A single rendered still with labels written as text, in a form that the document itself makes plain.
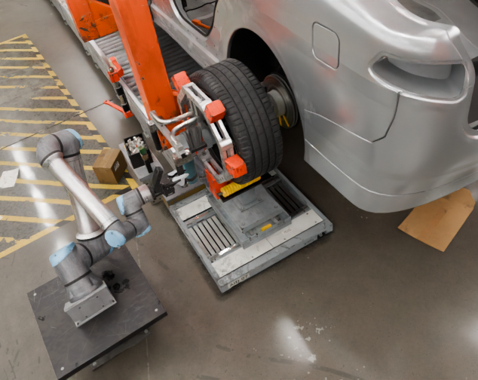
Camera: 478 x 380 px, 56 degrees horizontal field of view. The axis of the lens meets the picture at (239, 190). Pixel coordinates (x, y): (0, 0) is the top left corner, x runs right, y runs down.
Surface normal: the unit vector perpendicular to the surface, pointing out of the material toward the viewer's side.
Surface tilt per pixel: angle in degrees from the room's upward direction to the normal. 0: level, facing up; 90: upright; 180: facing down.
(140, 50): 90
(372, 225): 0
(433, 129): 89
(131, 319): 0
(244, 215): 0
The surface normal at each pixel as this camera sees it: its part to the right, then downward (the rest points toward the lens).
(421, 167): 0.00, 0.78
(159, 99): 0.49, 0.58
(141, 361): -0.13, -0.69
